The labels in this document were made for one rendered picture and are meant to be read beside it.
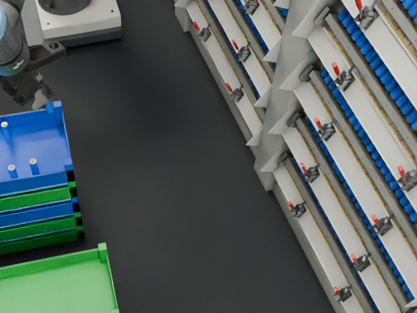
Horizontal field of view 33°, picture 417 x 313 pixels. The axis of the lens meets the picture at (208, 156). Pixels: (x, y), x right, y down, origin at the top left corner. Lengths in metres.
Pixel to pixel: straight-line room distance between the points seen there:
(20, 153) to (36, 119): 0.10
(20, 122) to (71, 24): 0.62
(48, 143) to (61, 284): 0.37
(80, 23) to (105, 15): 0.09
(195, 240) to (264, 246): 0.20
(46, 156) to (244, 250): 0.64
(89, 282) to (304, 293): 0.62
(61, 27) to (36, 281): 0.94
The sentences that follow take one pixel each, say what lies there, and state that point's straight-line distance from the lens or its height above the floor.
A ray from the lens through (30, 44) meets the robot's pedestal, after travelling 2.49.
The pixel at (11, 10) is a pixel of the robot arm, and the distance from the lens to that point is 1.55.
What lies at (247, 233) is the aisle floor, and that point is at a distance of 2.14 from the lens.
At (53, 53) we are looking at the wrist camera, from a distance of 1.70.
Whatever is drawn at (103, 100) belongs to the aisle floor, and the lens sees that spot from 2.39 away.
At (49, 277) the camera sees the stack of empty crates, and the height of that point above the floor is 0.16.
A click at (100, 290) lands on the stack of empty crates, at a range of 1.87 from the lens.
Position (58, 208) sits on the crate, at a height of 0.20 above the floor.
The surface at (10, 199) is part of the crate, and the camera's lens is 1.88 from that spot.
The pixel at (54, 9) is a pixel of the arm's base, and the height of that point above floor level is 0.13.
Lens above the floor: 1.88
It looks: 56 degrees down
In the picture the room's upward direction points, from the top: 7 degrees clockwise
